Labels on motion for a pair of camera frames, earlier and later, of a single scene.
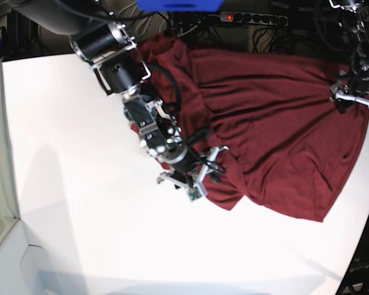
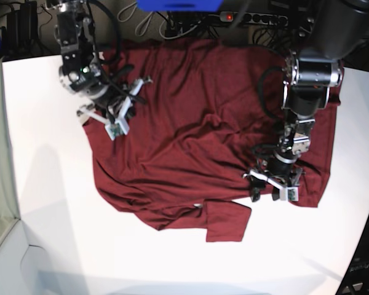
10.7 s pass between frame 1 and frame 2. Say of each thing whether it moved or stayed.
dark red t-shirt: moved
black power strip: stayed
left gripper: moved
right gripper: moved
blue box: stayed
